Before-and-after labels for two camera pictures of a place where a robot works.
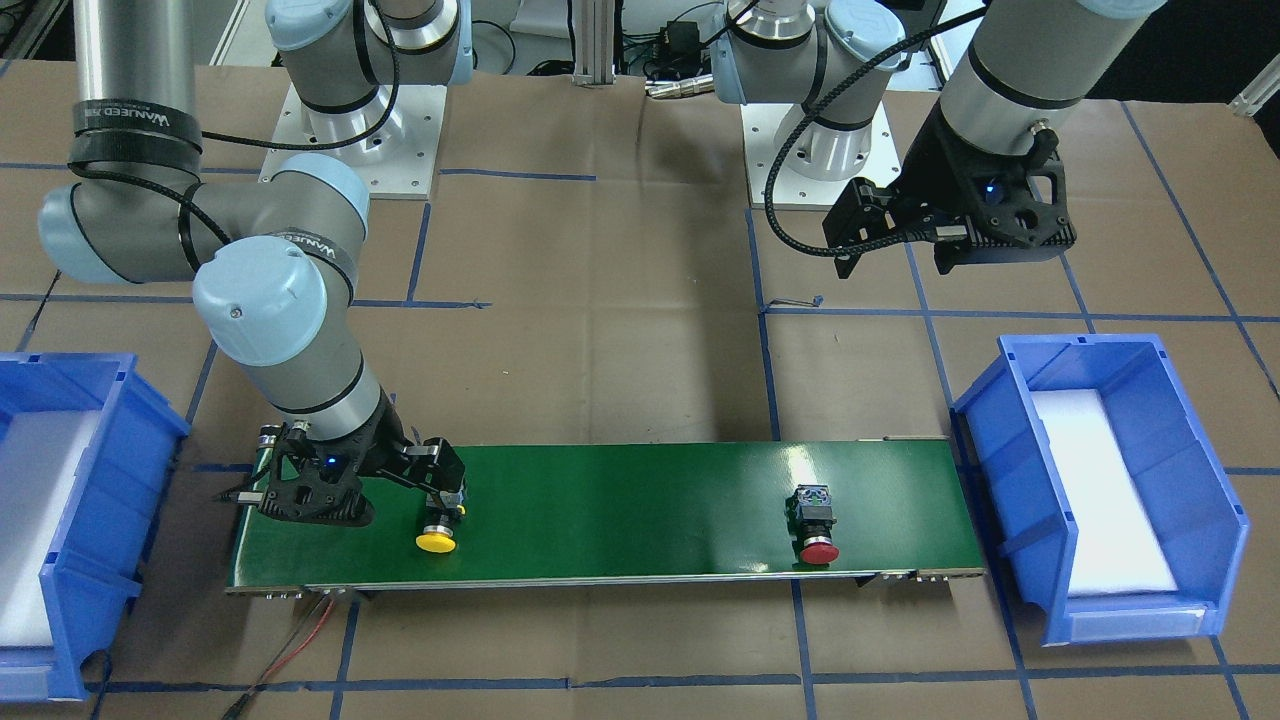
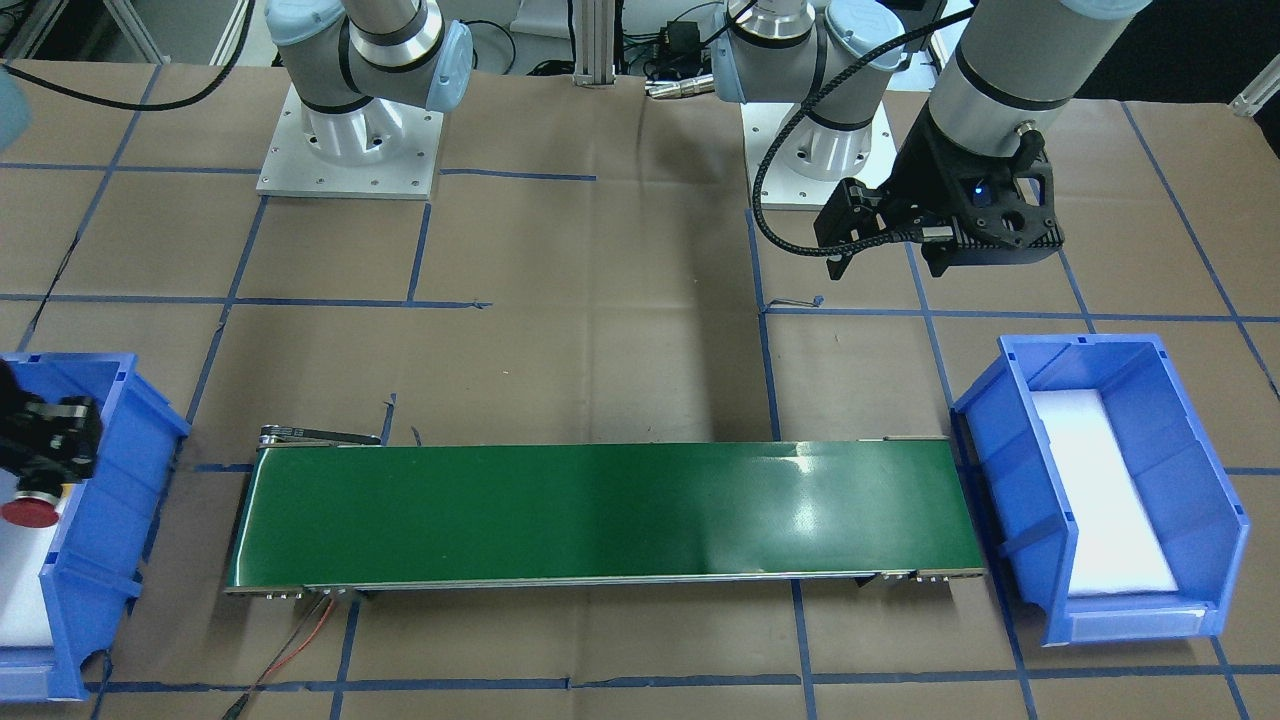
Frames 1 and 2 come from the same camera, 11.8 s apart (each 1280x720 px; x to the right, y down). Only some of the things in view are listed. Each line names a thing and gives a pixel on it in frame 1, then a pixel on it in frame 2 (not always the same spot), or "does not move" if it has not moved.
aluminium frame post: [594, 42] does not move
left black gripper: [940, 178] does not move
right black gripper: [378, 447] -> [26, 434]
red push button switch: [810, 520] -> [31, 509]
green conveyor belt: [574, 512] does not move
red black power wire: [245, 698] does not move
